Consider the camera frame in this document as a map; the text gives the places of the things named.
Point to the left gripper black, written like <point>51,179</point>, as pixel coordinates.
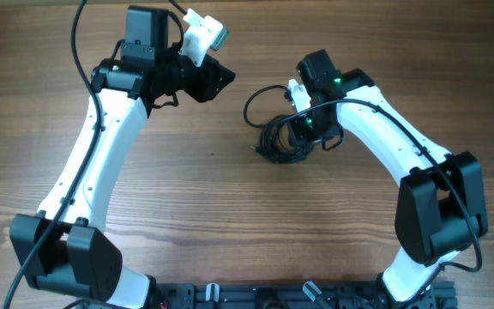
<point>207,80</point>

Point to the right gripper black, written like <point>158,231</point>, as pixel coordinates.
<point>297,129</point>

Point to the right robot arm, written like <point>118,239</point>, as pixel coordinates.
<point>441,207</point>

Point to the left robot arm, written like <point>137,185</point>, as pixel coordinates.
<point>62,248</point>

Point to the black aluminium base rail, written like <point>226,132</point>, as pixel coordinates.
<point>343,295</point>

